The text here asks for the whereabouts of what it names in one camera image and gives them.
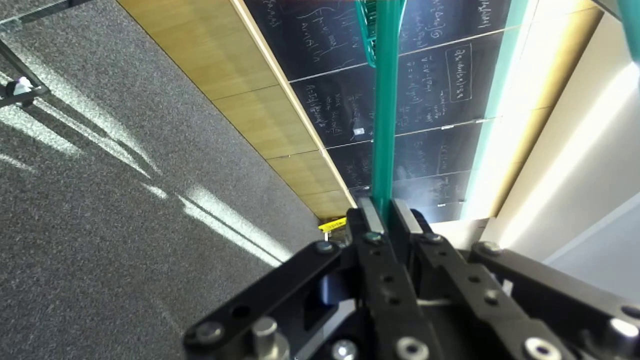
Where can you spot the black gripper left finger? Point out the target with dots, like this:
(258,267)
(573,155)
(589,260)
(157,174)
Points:
(380,279)

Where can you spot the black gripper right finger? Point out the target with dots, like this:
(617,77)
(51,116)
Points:
(461,301)

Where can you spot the green wire hanger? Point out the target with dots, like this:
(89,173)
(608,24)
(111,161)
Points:
(380,22)

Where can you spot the metal clothes rail stand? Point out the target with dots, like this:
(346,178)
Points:
(27,86)

